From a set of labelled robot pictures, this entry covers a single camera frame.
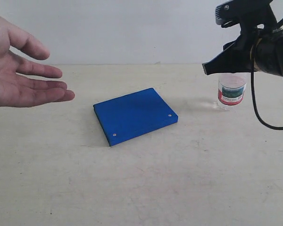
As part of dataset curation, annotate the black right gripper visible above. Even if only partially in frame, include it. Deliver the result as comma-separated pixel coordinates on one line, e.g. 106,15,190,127
202,27,258,75

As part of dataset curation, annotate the clear plastic water bottle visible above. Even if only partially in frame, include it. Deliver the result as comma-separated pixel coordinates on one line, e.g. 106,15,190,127
217,73,247,110

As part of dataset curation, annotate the blue hardcover folder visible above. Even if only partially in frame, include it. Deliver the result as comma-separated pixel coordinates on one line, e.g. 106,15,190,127
93,88,179,146

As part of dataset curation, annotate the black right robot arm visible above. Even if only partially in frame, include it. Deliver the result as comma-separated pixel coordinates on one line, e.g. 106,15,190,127
202,29,283,77

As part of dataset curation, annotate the person's open hand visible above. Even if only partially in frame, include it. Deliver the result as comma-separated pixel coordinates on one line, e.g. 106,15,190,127
0,17,75,108

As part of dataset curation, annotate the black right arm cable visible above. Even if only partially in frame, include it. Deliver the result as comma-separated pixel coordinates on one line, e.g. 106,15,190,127
250,10,283,130

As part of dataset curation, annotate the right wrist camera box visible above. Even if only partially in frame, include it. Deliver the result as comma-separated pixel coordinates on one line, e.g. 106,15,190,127
215,0,277,28

